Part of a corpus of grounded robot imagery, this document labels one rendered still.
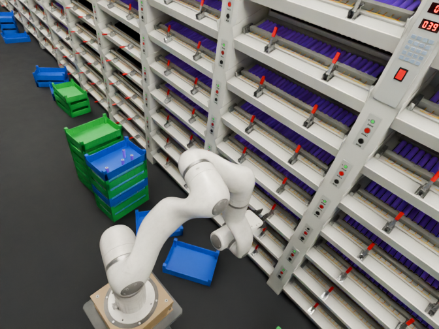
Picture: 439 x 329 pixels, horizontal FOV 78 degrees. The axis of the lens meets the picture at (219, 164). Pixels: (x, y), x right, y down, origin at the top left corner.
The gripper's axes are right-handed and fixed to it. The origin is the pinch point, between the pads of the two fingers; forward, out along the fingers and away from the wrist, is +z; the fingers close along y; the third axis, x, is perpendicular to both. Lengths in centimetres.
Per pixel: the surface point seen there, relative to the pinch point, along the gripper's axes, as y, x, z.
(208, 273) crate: -11, -60, -8
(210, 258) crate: -18, -58, 0
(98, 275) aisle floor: -49, -68, -58
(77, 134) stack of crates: -129, -24, -38
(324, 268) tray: 35.5, -8.0, 9.3
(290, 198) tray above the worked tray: 5.8, 12.3, 8.3
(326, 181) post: 17.3, 34.3, 1.7
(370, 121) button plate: 20, 64, -3
